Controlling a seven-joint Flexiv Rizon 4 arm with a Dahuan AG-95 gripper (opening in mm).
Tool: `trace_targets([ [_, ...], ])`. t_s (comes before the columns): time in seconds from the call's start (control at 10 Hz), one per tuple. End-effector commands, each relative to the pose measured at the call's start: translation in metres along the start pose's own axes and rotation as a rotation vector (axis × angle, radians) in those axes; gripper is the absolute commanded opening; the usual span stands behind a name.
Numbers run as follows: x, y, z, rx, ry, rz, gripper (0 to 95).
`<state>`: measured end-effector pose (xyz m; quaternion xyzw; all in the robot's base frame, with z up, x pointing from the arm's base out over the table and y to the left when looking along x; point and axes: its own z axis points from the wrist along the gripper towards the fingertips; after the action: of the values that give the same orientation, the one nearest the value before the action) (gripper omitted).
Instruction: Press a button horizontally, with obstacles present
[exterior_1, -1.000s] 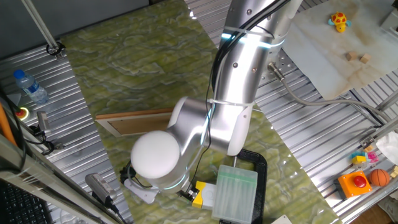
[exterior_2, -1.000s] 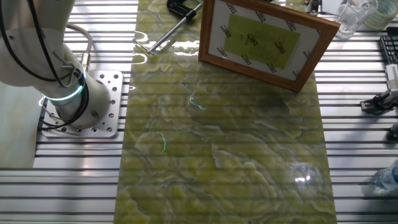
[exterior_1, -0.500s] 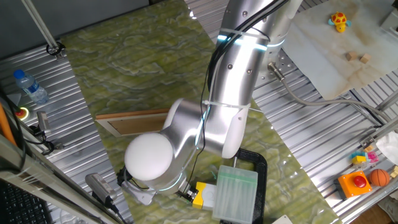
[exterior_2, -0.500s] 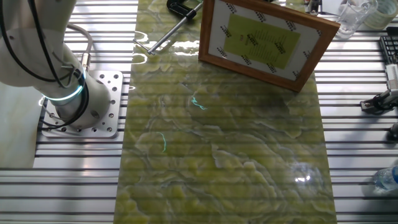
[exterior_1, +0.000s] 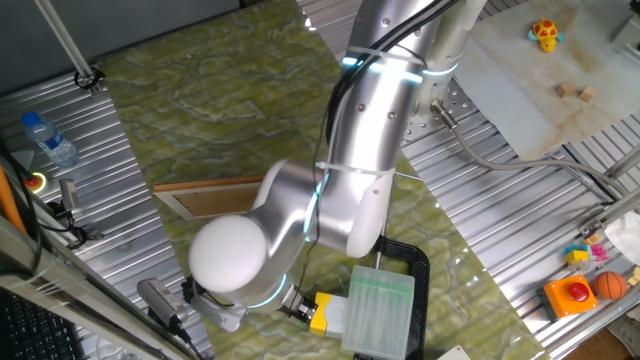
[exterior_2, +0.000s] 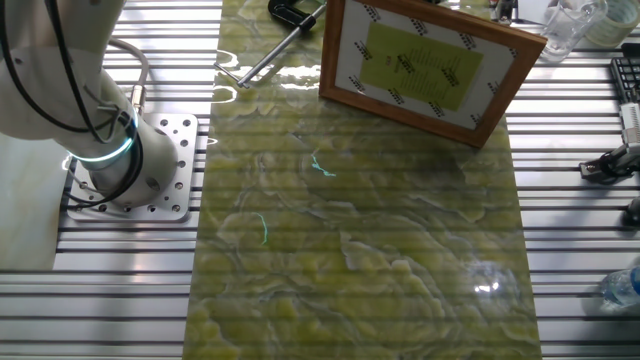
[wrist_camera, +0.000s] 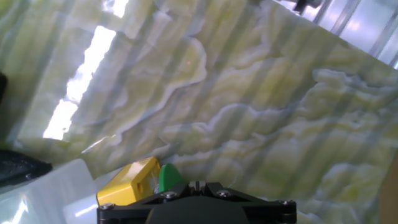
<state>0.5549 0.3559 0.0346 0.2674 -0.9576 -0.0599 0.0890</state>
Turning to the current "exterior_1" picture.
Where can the small wooden cube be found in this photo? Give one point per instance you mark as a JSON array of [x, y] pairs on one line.
[[565, 90], [588, 94]]

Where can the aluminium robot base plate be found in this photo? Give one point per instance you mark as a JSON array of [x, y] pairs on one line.
[[465, 95]]

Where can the aluminium frame beam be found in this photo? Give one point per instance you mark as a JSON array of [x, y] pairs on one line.
[[75, 295]]

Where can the yellow wooden block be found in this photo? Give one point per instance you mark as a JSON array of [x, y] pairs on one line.
[[635, 276]]

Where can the white cloth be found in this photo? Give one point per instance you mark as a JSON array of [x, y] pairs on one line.
[[625, 237]]

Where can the orange box with red button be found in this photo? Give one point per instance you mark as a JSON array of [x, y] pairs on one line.
[[567, 300]]

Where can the translucent plastic box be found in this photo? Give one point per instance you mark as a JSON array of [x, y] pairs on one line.
[[380, 310]]

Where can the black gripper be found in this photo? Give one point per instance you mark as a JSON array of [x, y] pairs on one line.
[[291, 302]]

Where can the small tan block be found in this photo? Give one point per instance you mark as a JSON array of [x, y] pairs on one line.
[[592, 239]]

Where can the yellow toy block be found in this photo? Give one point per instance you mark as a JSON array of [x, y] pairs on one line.
[[577, 256]]

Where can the beige marble pattern mat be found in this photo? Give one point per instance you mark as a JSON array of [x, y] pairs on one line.
[[525, 85]]

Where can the small toy basketball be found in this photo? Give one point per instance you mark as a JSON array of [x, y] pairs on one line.
[[610, 285]]

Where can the white card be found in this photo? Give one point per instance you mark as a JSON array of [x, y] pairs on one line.
[[452, 353]]

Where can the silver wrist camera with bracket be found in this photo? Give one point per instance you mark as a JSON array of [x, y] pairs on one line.
[[220, 315]]

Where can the black keyboard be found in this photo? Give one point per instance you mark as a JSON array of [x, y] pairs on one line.
[[35, 330]]

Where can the black C-clamp with steel screw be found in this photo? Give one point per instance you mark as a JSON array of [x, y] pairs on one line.
[[420, 270]]

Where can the yellow toy turtle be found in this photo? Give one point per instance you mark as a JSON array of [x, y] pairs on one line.
[[546, 35]]

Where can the orange pole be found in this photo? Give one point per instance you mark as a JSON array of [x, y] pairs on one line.
[[9, 200]]

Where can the clear water bottle blue cap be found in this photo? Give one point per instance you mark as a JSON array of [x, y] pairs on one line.
[[50, 142]]

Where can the grey camera on black mount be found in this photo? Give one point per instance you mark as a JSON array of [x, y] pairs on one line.
[[160, 297]]

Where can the yellow grey green button box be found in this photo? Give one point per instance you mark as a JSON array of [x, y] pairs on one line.
[[330, 315]]

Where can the pink toy block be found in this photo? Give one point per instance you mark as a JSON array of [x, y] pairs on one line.
[[600, 253]]

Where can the green marble pattern mat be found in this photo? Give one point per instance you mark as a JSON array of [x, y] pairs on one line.
[[225, 100]]

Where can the wooden picture frame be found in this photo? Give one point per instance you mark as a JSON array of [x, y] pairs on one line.
[[210, 200]]

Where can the red emergency stop button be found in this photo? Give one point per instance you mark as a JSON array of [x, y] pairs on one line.
[[34, 182]]

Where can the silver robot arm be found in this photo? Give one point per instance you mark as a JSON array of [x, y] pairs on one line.
[[380, 110]]

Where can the aluminium profile bar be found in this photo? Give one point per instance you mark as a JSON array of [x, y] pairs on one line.
[[612, 212], [625, 162]]

